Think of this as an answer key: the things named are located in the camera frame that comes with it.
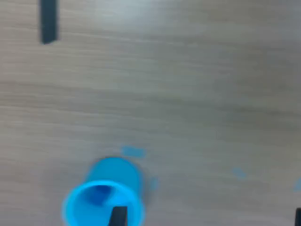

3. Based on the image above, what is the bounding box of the blue cube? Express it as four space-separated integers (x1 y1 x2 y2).
88 185 111 205

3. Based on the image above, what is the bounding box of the light blue plastic bin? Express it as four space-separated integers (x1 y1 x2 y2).
63 157 145 226

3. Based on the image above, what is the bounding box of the black tape strip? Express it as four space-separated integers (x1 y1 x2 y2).
40 0 58 45

